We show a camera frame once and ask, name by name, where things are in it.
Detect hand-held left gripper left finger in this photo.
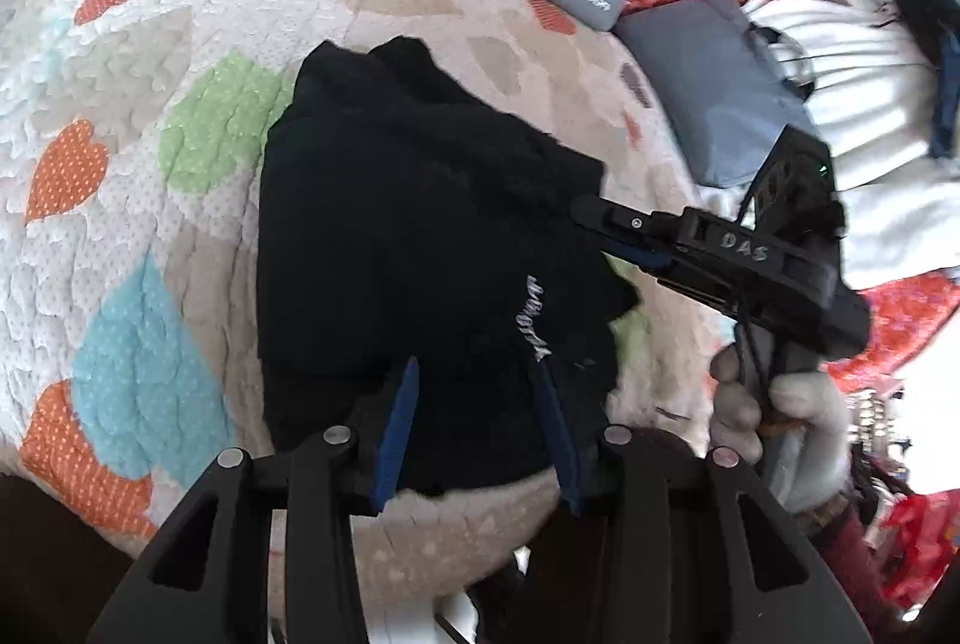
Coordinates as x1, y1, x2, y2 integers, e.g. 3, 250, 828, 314
86, 355, 421, 644

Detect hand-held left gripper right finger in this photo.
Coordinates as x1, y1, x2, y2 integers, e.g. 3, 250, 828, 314
525, 359, 878, 644

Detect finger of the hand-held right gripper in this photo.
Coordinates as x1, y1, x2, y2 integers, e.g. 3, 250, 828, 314
568, 196, 685, 249
598, 241, 677, 286

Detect black pants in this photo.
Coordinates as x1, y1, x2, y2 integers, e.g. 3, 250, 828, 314
253, 35, 640, 496

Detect person's right forearm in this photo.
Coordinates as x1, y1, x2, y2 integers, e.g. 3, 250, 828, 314
802, 494, 912, 622

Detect person's right hand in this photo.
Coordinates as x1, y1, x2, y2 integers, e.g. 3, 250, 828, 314
707, 342, 854, 515

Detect plain grey folded garment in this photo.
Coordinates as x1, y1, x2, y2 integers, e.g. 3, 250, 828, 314
615, 0, 826, 192

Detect red cloth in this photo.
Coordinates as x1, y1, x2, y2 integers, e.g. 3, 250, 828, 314
877, 490, 960, 611

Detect heart print quilt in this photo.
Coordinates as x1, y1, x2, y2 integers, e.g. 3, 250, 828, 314
0, 0, 740, 615

